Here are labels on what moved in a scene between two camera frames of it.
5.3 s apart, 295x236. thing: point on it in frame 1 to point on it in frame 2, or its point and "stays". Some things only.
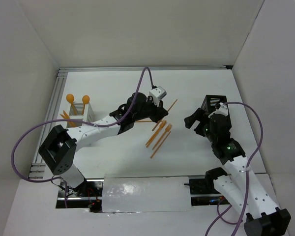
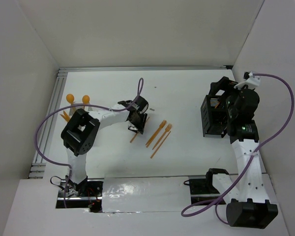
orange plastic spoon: [85, 100] stays
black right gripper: [199, 115] to [224, 84]
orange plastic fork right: [167, 129] stays
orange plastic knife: [68, 117] stays
